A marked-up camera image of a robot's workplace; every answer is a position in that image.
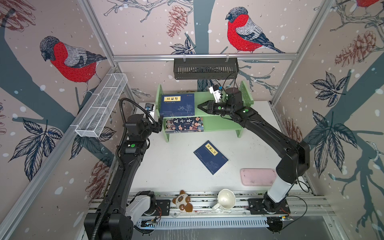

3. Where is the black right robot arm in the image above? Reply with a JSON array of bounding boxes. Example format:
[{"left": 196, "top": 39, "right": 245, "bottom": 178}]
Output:
[{"left": 198, "top": 88, "right": 310, "bottom": 214}]

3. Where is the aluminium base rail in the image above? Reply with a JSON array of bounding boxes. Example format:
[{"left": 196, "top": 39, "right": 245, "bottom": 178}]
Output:
[{"left": 135, "top": 191, "right": 335, "bottom": 232}]

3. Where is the dark blue book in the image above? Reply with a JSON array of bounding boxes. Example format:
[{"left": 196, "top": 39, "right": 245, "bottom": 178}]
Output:
[
  {"left": 194, "top": 141, "right": 229, "bottom": 175},
  {"left": 159, "top": 93, "right": 195, "bottom": 118}
]

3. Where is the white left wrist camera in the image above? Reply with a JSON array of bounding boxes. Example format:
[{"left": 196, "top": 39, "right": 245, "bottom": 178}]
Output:
[{"left": 145, "top": 103, "right": 156, "bottom": 118}]

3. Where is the brown white plush toy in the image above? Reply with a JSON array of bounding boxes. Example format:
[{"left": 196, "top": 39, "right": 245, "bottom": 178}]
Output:
[{"left": 172, "top": 190, "right": 193, "bottom": 213}]

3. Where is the pink plastic tray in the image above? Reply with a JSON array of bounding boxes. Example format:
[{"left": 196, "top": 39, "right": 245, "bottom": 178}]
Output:
[{"left": 240, "top": 169, "right": 278, "bottom": 187}]

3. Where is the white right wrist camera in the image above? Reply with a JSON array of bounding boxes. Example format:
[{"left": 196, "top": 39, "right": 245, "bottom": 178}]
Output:
[{"left": 209, "top": 85, "right": 223, "bottom": 103}]

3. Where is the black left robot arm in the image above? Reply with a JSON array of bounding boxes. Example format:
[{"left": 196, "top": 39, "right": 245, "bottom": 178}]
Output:
[{"left": 84, "top": 98, "right": 163, "bottom": 240}]

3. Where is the colourful cartoon cover book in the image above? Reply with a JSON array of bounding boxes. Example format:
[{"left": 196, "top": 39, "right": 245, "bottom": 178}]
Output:
[{"left": 165, "top": 117, "right": 204, "bottom": 134}]

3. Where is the white wire mesh basket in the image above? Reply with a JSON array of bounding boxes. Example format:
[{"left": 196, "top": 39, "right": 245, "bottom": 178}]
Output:
[{"left": 75, "top": 73, "right": 128, "bottom": 138}]

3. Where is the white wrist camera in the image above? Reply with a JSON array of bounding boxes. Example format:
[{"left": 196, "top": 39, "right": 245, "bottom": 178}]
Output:
[
  {"left": 209, "top": 85, "right": 223, "bottom": 103},
  {"left": 145, "top": 103, "right": 156, "bottom": 118}
]

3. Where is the green wooden shelf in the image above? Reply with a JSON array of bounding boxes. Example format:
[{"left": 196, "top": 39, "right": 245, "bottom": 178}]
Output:
[{"left": 155, "top": 81, "right": 254, "bottom": 143}]

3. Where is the white ceramic mug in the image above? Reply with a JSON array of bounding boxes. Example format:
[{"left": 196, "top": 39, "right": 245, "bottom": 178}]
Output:
[{"left": 212, "top": 189, "right": 236, "bottom": 211}]

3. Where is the black hanging wall basket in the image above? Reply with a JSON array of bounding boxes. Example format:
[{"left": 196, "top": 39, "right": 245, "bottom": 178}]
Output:
[{"left": 174, "top": 58, "right": 239, "bottom": 80}]

